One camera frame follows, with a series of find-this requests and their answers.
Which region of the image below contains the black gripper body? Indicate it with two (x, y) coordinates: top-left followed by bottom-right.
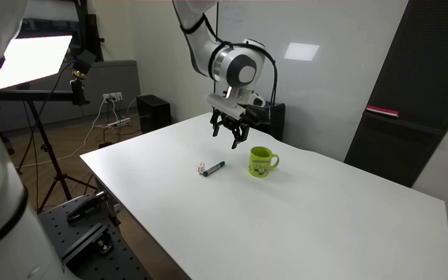
(210, 106), (254, 130)

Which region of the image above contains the green capped marker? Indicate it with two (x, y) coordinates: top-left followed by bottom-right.
(202, 161), (227, 180)

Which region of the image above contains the yellow-green mug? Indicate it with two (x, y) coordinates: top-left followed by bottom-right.
(247, 145), (282, 180)

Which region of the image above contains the large black computer tower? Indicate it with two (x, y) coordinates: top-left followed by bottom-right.
(244, 100), (288, 144)

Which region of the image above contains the small black box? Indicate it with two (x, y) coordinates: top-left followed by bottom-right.
(135, 94), (173, 134)

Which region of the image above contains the white power strip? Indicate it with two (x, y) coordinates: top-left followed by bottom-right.
(104, 117), (132, 130)

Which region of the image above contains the grey low panel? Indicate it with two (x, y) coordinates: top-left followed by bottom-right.
(0, 60), (142, 134)

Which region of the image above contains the pink item on cabinet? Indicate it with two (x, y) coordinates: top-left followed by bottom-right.
(364, 105), (400, 120)

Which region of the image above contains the black metal rack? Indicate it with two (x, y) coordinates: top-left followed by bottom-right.
(73, 0), (106, 63)

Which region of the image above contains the perforated metal breadboard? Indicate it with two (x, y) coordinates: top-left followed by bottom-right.
(37, 195), (151, 280)

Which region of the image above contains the dark tall cabinet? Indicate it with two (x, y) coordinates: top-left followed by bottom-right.
(344, 0), (448, 190)

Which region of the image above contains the black tripod light stand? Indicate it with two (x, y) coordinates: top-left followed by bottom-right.
(5, 99), (101, 215)

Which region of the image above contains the studio light panel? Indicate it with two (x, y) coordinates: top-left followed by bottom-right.
(0, 21), (78, 103)

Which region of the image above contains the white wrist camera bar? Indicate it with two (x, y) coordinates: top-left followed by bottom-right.
(205, 92), (247, 120)

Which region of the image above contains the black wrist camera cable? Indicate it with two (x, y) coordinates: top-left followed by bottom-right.
(241, 38), (280, 110)

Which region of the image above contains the white wall power outlet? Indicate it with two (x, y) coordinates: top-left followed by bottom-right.
(101, 91), (125, 103)

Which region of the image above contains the white power cable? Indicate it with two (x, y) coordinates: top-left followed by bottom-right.
(51, 99), (112, 164)

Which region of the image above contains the black camera on stand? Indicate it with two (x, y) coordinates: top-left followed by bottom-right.
(69, 49), (98, 108)

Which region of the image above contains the black clamp handle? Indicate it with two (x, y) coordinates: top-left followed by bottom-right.
(67, 192), (107, 226)

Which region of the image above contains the black mounting bracket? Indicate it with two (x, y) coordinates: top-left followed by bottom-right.
(59, 223), (115, 262)

